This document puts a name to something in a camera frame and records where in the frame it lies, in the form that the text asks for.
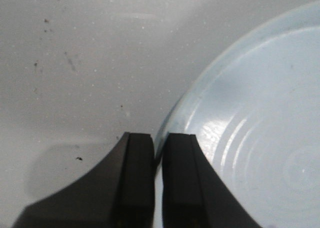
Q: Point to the light blue round plate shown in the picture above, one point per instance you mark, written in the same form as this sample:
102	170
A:
255	112

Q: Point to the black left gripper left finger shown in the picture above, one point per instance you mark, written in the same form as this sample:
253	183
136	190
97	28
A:
118	192

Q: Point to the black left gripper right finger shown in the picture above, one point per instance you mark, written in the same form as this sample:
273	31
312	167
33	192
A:
193	193

